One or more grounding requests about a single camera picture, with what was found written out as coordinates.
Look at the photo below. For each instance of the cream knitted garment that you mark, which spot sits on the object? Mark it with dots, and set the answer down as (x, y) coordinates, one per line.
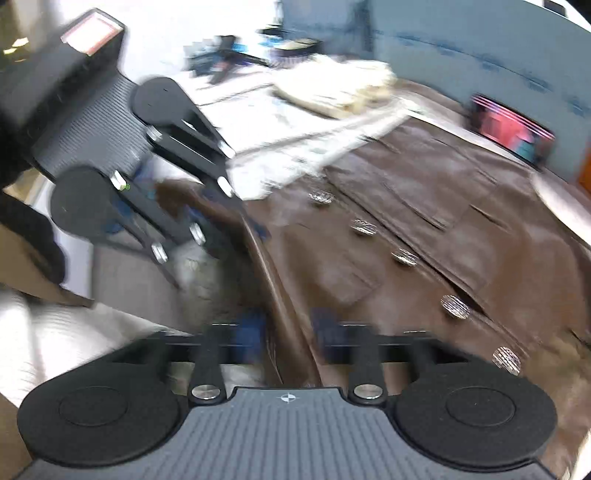
(336, 89)

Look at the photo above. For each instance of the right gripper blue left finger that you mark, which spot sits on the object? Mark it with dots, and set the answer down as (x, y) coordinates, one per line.
(234, 343)

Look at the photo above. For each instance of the brown leather vest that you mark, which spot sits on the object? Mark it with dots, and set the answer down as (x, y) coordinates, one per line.
(419, 230)

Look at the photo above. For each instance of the light blue foam board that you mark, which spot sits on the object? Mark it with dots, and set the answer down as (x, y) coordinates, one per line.
(515, 52)

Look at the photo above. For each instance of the smartphone with lit screen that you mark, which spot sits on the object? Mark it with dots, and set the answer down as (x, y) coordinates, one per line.
(509, 129)

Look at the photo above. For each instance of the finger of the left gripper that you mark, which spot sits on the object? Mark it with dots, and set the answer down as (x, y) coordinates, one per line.
(195, 164)
(162, 235)

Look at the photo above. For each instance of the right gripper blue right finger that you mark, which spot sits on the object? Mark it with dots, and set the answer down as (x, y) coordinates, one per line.
(355, 345)

